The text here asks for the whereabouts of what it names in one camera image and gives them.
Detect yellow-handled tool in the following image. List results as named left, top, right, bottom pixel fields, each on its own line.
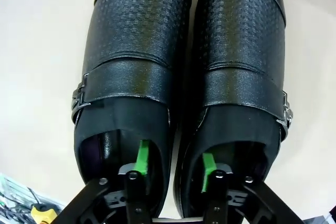
left=30, top=203, right=58, bottom=224

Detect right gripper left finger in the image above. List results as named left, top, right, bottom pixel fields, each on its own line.
left=56, top=139, right=152, bottom=224

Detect dark leather buckle shoe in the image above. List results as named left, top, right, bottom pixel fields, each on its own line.
left=172, top=0, right=294, bottom=218
left=71, top=0, right=195, bottom=219

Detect grey cable bundle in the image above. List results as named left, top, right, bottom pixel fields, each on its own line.
left=0, top=173, right=68, bottom=224

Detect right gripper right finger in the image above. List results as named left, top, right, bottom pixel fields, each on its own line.
left=201, top=153, right=292, bottom=224

